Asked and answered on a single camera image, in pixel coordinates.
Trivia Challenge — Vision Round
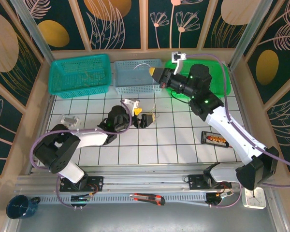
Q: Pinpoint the green plastic basket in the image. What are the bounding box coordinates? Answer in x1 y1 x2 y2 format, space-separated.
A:
164 58 232 100

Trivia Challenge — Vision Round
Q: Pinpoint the light blue plastic basket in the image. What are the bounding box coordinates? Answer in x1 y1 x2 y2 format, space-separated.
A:
113 58 164 95

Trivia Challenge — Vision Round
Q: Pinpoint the black case with orange bits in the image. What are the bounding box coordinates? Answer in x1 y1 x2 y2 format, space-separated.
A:
201 130 230 148

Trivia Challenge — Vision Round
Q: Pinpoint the teal plastic basket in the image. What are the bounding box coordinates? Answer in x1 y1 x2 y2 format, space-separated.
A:
48 53 112 99

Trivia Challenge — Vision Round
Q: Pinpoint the red black utility knife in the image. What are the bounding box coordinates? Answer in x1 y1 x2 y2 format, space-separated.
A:
129 192 166 206

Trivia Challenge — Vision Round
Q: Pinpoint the dark blue mug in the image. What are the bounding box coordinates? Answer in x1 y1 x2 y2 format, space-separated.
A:
6 195 41 220

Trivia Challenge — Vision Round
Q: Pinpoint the white square clock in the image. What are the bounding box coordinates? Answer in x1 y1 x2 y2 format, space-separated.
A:
241 187 267 210

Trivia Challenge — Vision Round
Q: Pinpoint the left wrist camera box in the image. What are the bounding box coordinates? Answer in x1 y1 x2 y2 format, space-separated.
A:
121 98 140 111

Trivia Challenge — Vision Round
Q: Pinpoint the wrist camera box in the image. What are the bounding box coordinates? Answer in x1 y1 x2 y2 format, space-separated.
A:
121 98 140 111
170 51 188 75

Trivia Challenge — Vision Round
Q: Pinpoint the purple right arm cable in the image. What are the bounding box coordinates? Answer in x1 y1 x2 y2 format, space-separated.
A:
185 53 290 209

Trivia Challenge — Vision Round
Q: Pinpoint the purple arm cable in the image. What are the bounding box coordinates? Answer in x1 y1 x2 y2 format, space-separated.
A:
30 100 132 209
185 53 290 209

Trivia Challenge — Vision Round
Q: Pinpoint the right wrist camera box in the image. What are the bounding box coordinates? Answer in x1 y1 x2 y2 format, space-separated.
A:
170 51 188 75

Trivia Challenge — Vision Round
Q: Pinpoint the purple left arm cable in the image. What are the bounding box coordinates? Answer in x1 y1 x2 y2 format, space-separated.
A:
30 100 132 209

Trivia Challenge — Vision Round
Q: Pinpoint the small white metal bracket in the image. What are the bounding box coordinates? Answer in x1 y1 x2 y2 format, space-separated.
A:
60 115 81 128

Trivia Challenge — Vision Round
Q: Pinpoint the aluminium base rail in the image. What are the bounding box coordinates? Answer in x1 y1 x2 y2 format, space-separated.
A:
14 162 275 194

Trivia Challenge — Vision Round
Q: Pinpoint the aluminium frame post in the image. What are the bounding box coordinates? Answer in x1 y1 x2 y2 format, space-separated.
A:
228 0 274 71
10 0 56 66

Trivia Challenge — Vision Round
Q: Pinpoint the grey slotted cable duct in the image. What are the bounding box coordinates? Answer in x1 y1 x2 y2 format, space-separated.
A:
40 192 232 204

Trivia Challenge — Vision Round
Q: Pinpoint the small controller board with wires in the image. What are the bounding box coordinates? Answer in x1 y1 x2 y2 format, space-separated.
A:
206 191 234 203
70 195 92 203

